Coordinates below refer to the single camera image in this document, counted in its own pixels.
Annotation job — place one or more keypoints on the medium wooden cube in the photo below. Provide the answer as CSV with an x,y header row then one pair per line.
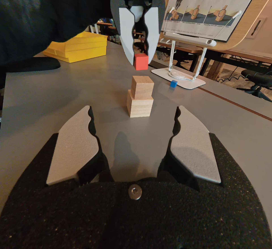
x,y
142,88

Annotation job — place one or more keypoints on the black office chair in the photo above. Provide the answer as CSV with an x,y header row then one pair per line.
x,y
257,81

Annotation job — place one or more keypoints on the tiny blue cube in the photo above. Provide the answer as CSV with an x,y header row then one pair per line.
x,y
174,84

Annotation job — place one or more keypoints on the white wall sign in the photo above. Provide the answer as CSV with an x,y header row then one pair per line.
x,y
257,28

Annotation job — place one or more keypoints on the small red cube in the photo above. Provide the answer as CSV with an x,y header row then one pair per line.
x,y
140,62

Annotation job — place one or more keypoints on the long wooden office table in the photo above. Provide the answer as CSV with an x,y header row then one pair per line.
x,y
246,55

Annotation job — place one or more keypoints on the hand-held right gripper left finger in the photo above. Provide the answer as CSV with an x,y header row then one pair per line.
x,y
72,151

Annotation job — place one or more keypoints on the yellow plastic bin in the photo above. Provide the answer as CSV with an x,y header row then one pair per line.
x,y
78,49

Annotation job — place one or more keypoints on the printed instruction sheet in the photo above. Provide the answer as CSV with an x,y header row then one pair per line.
x,y
212,2

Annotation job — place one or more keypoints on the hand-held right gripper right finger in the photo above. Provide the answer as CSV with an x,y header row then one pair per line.
x,y
195,151

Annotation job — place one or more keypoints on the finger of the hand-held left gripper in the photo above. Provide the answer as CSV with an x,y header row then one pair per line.
x,y
126,32
153,32

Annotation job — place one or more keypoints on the person's left forearm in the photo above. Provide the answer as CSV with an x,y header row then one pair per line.
x,y
46,15

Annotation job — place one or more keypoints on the large wooden cube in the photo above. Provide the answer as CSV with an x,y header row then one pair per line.
x,y
140,106

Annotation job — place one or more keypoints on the white instruction sheet stand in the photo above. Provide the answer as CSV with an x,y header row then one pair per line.
x,y
250,23

